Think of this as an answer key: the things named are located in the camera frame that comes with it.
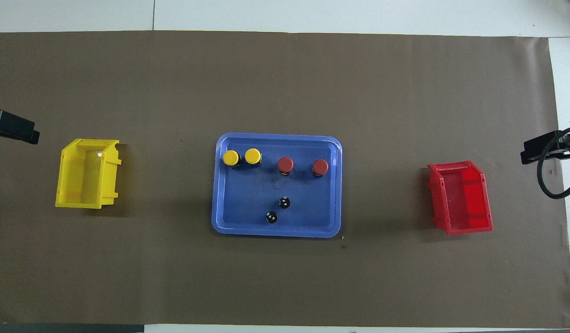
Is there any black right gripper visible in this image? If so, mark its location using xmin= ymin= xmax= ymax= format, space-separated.
xmin=521 ymin=125 xmax=570 ymax=165

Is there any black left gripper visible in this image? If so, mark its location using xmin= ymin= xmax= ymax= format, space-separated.
xmin=0 ymin=109 xmax=40 ymax=145

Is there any yellow plastic bin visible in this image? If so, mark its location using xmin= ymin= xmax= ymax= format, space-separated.
xmin=55 ymin=138 xmax=122 ymax=210

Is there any red plastic bin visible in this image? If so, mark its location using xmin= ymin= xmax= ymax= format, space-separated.
xmin=427 ymin=160 xmax=494 ymax=236

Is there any blue plastic tray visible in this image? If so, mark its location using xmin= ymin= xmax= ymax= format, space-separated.
xmin=211 ymin=133 xmax=343 ymax=239

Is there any brown table mat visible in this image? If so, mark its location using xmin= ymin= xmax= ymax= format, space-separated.
xmin=0 ymin=31 xmax=570 ymax=329

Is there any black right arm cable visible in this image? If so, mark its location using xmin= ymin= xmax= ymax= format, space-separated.
xmin=536 ymin=124 xmax=570 ymax=200

